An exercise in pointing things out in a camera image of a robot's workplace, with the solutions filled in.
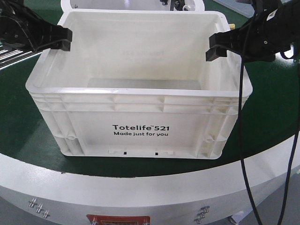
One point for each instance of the clear plastic storage bin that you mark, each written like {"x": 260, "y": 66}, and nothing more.
{"x": 238, "y": 6}

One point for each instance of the white round table base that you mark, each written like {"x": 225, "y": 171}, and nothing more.
{"x": 169, "y": 191}

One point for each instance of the black bearing mechanism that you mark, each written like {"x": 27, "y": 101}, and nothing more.
{"x": 175, "y": 5}

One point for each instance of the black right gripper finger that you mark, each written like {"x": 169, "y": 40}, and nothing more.
{"x": 214, "y": 53}
{"x": 229, "y": 39}

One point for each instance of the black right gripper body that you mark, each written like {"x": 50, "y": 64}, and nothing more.
{"x": 273, "y": 28}

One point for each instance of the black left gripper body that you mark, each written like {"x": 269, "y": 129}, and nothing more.
{"x": 23, "y": 29}

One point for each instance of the white plastic tote crate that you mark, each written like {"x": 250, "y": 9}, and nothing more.
{"x": 136, "y": 84}

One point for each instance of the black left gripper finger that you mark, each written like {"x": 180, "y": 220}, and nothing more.
{"x": 55, "y": 33}
{"x": 58, "y": 45}

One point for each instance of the red warning label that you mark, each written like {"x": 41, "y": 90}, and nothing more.
{"x": 118, "y": 220}

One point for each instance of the chrome roller rails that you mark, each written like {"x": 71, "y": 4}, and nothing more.
{"x": 9, "y": 57}

